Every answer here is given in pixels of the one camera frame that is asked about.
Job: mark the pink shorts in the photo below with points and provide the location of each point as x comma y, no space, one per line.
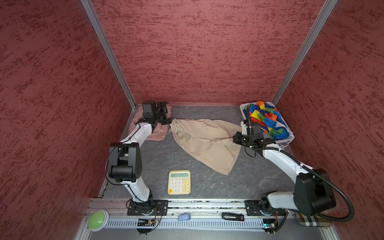
157,133

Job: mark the small blue object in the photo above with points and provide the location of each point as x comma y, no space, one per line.
184,217

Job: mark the right circuit board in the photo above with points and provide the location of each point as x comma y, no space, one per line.
270,224

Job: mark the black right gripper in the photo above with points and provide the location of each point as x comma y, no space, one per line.
236,140

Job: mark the plaid glasses case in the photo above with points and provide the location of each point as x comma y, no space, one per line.
313,221

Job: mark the left circuit board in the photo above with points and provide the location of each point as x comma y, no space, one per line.
146,223

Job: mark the green round button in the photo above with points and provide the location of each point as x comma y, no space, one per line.
98,220

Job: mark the multicolour striped shorts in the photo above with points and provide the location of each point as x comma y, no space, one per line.
265,118

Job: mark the beige shorts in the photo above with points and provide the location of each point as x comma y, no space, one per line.
208,141

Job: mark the white plastic basket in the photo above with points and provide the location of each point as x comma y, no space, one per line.
288,135

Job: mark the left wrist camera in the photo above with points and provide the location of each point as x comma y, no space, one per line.
150,109

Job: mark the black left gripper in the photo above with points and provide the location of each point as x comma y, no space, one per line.
162,106

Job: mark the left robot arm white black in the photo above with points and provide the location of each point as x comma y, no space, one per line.
125,161

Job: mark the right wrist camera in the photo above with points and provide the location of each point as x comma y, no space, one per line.
252,129

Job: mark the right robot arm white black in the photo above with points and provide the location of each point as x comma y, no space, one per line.
311,195

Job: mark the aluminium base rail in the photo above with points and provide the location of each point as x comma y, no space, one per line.
206,223

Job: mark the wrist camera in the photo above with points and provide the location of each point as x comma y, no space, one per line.
150,109
252,129

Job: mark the yellow calculator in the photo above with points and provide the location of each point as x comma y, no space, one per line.
179,182

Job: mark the black usb stick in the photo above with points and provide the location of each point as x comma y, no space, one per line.
233,217

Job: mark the circuit board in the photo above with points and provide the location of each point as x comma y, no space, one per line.
146,223
270,224

